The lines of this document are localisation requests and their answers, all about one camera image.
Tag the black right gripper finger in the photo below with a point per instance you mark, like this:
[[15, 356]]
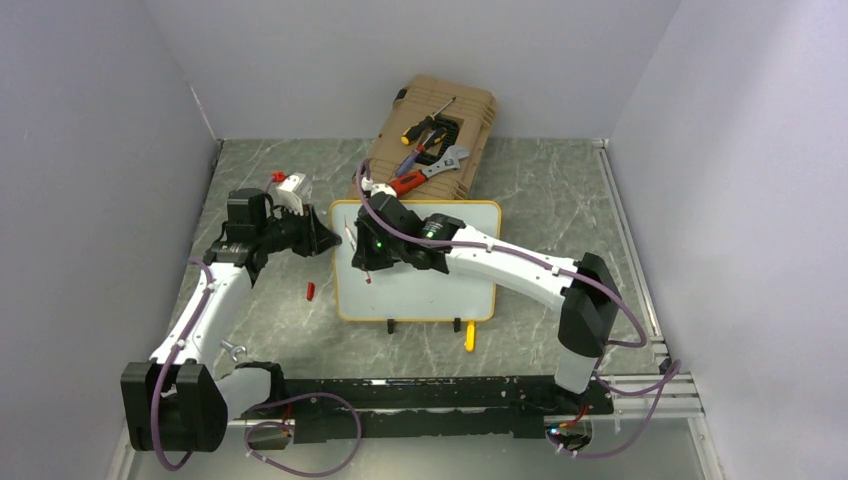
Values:
[[367, 254], [362, 224]]

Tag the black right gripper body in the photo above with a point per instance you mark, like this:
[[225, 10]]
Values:
[[389, 249]]

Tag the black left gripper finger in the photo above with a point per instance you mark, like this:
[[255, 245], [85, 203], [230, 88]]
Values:
[[316, 229], [323, 242]]

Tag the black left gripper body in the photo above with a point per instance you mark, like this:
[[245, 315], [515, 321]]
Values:
[[291, 232]]

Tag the white red whiteboard marker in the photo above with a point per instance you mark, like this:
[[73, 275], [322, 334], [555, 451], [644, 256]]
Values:
[[352, 241]]

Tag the yellow framed whiteboard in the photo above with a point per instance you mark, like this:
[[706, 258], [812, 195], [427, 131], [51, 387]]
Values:
[[402, 292]]

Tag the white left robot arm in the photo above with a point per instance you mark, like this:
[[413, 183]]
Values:
[[172, 402]]

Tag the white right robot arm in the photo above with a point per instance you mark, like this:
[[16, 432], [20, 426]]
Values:
[[581, 291]]

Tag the yellow black screwdriver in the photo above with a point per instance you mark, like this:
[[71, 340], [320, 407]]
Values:
[[414, 132]]

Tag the tan plastic tool case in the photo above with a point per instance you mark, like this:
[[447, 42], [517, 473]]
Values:
[[469, 122]]

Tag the small silver wrench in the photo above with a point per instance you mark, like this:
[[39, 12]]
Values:
[[234, 351]]

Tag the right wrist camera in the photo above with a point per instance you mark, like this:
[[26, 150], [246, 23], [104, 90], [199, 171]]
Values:
[[371, 188]]

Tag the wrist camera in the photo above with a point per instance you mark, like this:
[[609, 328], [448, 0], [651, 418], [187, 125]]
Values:
[[371, 188], [291, 191]]

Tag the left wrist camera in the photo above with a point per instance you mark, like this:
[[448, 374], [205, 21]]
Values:
[[291, 191]]

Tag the red handled adjustable wrench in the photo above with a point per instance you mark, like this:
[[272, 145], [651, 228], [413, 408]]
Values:
[[450, 161]]

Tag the blue handled screwdriver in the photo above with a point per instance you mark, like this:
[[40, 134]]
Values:
[[432, 139]]

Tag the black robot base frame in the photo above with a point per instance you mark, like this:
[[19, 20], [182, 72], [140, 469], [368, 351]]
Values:
[[521, 406]]

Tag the aluminium rail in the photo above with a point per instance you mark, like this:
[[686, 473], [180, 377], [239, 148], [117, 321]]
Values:
[[679, 397]]

